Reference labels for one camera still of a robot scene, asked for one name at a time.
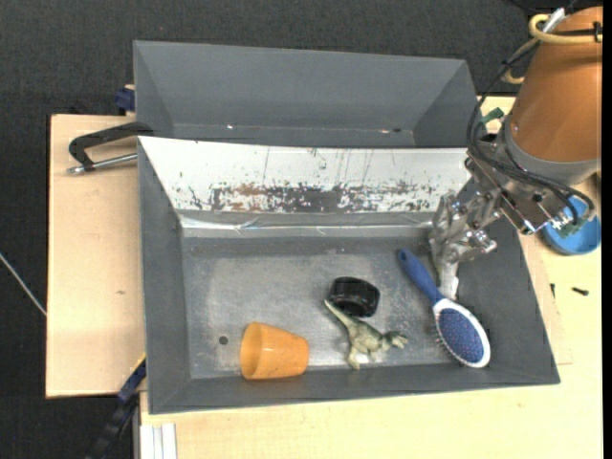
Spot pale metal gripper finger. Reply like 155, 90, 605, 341
428, 191, 469, 279
439, 229, 499, 301

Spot blue round bowl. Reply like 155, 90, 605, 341
541, 196, 602, 256

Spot blue and white hairbrush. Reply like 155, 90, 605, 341
396, 248, 492, 369

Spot green toy dinosaur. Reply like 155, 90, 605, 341
323, 298, 410, 371

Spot grey metal bin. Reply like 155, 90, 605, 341
132, 39, 561, 415

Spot orange plastic cup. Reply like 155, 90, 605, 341
238, 321, 311, 382

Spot black round ring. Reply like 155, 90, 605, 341
326, 275, 382, 318

